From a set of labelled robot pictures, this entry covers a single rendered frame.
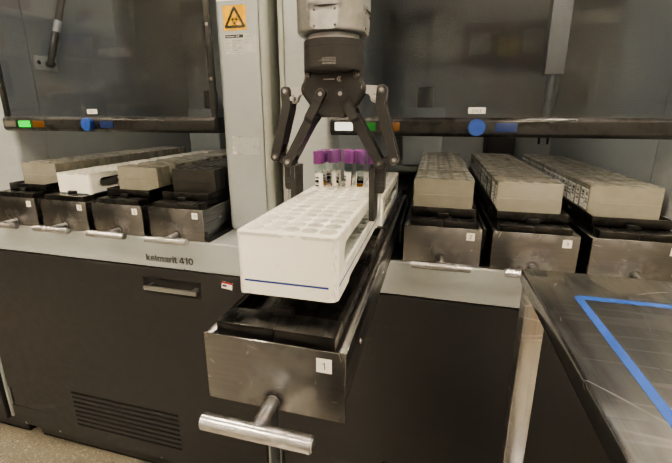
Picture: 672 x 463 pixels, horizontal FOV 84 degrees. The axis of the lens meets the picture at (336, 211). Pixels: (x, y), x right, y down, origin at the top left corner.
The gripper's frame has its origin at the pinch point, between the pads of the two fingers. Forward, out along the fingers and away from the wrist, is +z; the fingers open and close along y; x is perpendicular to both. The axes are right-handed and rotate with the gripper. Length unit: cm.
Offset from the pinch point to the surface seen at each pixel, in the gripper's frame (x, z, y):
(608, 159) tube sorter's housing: 55, -1, 53
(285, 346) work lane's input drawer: -21.7, 8.2, 1.2
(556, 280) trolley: -4.3, 6.9, 27.1
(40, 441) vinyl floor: 22, 89, -102
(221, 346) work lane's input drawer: -21.7, 9.3, -5.1
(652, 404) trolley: -23.6, 6.9, 27.5
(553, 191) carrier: 25.9, 2.1, 34.3
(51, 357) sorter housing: 19, 53, -85
